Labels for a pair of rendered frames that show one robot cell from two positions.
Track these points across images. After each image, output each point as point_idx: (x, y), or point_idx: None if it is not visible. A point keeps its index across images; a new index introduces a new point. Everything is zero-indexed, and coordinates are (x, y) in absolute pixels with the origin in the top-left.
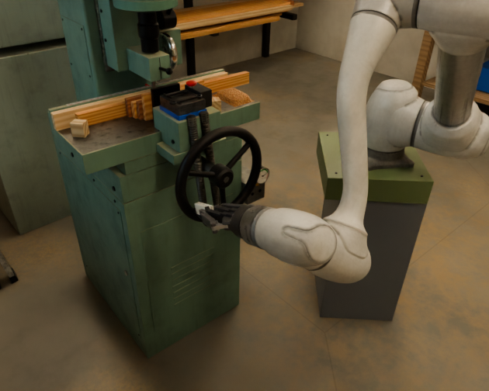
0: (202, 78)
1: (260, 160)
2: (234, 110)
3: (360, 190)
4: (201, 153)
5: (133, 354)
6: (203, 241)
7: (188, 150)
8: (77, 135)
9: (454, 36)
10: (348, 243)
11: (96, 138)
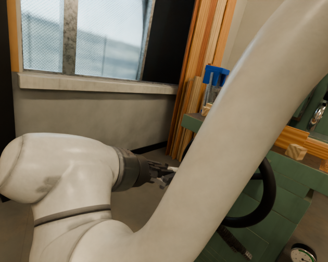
0: (326, 144)
1: (266, 204)
2: (312, 169)
3: (142, 239)
4: None
5: None
6: (221, 245)
7: None
8: (201, 113)
9: None
10: (47, 253)
11: (203, 117)
